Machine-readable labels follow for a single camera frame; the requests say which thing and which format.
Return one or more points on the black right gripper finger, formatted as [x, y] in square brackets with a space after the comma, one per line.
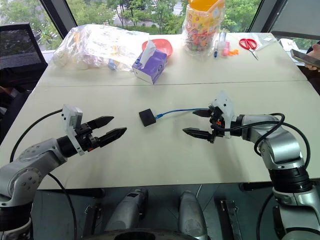
[203, 112]
[198, 134]

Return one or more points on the smartphone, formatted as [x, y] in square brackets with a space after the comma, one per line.
[303, 58]

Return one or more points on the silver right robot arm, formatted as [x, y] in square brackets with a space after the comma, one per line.
[280, 145]

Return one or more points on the small clear plastic bag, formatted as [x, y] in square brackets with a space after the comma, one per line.
[267, 41]

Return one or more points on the small black rectangular box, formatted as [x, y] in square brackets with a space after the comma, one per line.
[147, 117]

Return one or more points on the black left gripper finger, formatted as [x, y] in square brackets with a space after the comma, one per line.
[112, 135]
[102, 121]

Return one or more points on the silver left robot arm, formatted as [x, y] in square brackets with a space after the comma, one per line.
[27, 162]

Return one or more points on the person's bare hand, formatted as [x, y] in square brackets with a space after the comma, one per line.
[317, 49]

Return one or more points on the red plastic bowl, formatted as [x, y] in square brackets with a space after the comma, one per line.
[162, 46]

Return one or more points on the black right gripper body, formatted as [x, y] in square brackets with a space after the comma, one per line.
[216, 117]

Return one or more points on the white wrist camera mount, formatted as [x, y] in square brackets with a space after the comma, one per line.
[226, 105]
[70, 117]

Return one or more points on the purple tissue box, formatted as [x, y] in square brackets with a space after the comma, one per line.
[152, 67]

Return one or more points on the orange small pieces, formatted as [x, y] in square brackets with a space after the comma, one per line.
[234, 52]

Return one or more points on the white paper box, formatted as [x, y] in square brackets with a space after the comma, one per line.
[288, 43]

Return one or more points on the black table leg bracket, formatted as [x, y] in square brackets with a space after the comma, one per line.
[91, 220]
[230, 217]

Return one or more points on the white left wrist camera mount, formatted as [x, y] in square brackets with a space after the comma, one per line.
[70, 117]

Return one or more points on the clear plastic tube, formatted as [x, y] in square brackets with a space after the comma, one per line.
[222, 40]

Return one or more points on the silver robot leg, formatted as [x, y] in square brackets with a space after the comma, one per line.
[191, 215]
[130, 210]

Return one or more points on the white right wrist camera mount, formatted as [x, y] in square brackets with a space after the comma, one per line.
[226, 105]

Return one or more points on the dark rounded robot base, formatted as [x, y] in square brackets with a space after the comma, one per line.
[135, 235]

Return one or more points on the black mesh office chair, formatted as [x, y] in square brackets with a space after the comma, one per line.
[17, 50]

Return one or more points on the bag of colourful candy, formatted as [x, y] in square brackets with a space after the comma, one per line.
[200, 27]

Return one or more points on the blue pen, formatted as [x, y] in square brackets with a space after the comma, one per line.
[215, 51]

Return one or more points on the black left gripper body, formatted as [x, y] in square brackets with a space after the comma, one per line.
[86, 140]

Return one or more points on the clear plastic bag of items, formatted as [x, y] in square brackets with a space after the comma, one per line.
[95, 46]

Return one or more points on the pink small block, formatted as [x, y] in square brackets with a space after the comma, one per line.
[226, 48]

